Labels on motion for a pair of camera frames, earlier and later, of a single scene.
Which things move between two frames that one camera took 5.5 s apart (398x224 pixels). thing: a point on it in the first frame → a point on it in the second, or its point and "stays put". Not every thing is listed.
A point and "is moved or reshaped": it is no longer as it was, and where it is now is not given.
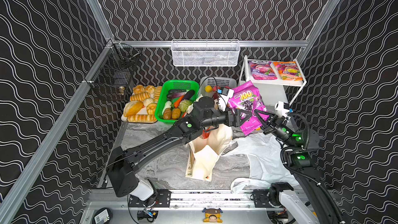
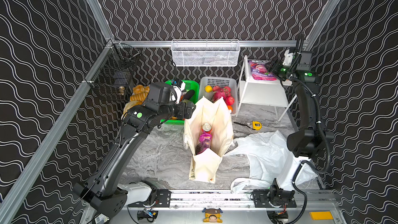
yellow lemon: [208, 88] stays put
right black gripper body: [269, 123] → [276, 68]
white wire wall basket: [205, 52] stays put
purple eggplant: [188, 94] stays put
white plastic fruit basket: [214, 81] stays put
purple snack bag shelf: [246, 97] → [204, 143]
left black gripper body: [233, 118] → [188, 109]
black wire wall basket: [114, 77] stays put
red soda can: [205, 135] is moved or reshaped
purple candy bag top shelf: [262, 70] stays put
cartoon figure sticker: [212, 215] stays put
